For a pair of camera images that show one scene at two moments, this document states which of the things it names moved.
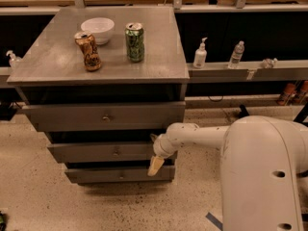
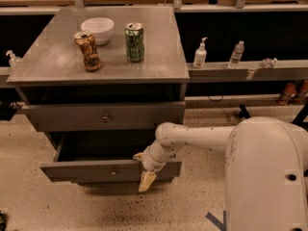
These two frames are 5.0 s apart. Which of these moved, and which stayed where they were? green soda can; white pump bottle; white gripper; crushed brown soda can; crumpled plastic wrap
Moved: white gripper
Stayed: green soda can; white pump bottle; crumpled plastic wrap; crushed brown soda can
